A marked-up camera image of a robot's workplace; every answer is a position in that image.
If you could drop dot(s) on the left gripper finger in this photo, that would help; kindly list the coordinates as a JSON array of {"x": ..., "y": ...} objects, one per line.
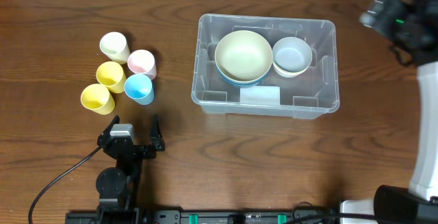
[
  {"x": 155, "y": 134},
  {"x": 107, "y": 130}
]

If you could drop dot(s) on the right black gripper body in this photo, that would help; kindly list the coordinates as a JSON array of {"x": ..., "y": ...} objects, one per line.
[{"x": 382, "y": 18}]

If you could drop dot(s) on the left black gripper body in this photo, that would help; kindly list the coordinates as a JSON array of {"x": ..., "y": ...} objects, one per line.
[{"x": 137, "y": 149}]

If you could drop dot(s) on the yellow plastic cup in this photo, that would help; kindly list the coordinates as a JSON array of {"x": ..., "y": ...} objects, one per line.
[
  {"x": 112, "y": 76},
  {"x": 97, "y": 98}
]

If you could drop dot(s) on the light blue plastic cup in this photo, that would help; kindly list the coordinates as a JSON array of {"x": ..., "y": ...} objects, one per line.
[{"x": 140, "y": 88}]

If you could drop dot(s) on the pink plastic cup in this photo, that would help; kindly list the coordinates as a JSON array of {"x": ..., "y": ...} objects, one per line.
[{"x": 142, "y": 62}]

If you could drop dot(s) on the cream plastic cup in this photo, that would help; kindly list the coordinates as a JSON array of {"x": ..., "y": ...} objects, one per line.
[{"x": 115, "y": 46}]

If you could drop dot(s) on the dark blue large bowl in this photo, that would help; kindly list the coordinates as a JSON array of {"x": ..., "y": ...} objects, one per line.
[{"x": 247, "y": 85}]

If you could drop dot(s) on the beige large bowl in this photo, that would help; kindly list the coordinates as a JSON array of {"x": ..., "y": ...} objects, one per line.
[{"x": 243, "y": 56}]

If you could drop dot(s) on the grey small bowl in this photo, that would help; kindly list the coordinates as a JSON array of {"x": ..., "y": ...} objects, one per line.
[{"x": 292, "y": 55}]

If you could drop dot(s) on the white small bowl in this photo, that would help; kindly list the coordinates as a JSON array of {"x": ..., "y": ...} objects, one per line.
[{"x": 289, "y": 75}]

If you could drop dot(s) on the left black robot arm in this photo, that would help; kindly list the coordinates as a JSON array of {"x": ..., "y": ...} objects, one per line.
[{"x": 117, "y": 186}]

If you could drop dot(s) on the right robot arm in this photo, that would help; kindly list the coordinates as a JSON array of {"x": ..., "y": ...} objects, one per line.
[{"x": 416, "y": 201}]

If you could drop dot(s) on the white label on bin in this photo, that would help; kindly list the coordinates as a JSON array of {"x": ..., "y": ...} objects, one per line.
[{"x": 260, "y": 95}]

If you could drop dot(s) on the clear plastic storage bin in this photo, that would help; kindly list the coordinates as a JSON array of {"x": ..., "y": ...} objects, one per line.
[{"x": 307, "y": 96}]

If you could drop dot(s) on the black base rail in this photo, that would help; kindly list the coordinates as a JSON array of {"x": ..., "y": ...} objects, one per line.
[{"x": 140, "y": 216}]

